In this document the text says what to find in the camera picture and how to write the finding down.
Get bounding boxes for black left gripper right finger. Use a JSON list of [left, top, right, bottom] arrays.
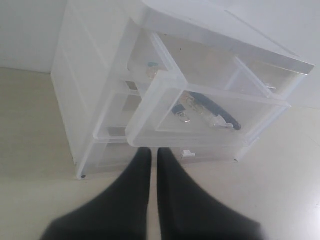
[[156, 148, 265, 240]]

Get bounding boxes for keychain with black strap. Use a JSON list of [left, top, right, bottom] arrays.
[[146, 61, 243, 131]]

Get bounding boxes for translucent plastic drawer cabinet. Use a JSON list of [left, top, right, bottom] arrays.
[[51, 0, 314, 180]]

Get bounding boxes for wide middle drawer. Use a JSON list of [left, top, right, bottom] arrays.
[[92, 79, 251, 143]]

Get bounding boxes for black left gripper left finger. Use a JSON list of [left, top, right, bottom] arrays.
[[41, 148, 152, 240]]

